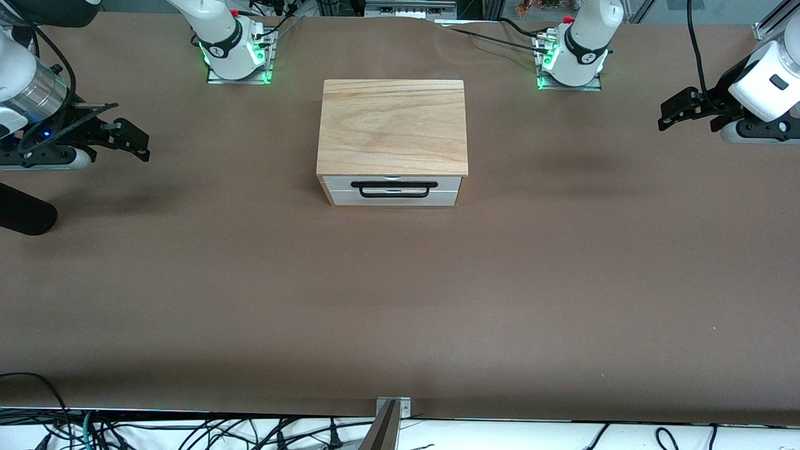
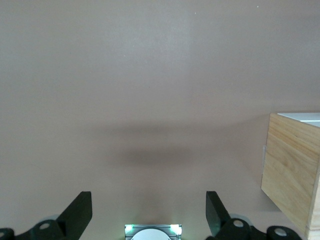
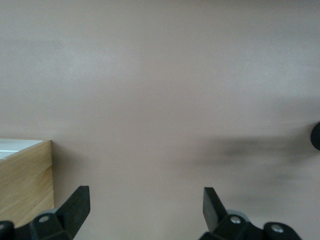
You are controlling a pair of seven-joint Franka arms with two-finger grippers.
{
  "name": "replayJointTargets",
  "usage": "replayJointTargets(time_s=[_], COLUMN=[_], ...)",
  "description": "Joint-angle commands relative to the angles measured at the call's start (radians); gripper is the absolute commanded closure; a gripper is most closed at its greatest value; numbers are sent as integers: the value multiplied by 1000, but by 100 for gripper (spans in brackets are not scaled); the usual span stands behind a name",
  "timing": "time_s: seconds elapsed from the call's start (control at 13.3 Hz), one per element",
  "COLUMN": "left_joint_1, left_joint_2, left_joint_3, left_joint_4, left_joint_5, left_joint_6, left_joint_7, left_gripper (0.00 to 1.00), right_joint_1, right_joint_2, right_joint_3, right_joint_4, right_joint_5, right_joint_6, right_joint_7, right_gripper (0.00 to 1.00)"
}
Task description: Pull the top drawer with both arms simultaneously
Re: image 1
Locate grey angled strut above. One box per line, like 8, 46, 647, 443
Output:
357, 400, 401, 450

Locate aluminium frame profile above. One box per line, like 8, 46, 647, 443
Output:
752, 0, 800, 42

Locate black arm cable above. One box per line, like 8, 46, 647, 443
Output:
16, 22, 79, 154
686, 0, 710, 96

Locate small metal bracket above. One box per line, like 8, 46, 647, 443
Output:
375, 396, 413, 418

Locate black cable on table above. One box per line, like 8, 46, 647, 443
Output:
445, 17, 554, 56

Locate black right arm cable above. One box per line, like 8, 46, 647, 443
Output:
16, 22, 79, 154

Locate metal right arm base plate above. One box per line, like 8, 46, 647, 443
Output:
206, 25, 277, 86

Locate tangled black floor cables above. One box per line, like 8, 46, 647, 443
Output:
94, 414, 376, 450

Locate brown table cover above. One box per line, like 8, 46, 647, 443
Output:
0, 11, 800, 427

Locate teal floor cable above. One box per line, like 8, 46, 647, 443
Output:
83, 411, 104, 450

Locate black cylinder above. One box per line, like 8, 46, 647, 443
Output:
0, 183, 59, 237

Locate wooden drawer cabinet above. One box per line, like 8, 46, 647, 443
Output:
316, 79, 469, 208

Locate grey power strip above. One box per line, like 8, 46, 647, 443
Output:
365, 0, 458, 19

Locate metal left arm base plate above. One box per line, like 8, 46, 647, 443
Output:
533, 32, 604, 93

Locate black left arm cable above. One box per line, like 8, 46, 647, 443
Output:
686, 0, 710, 96

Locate black looped floor cable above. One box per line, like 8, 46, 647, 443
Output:
0, 372, 73, 450

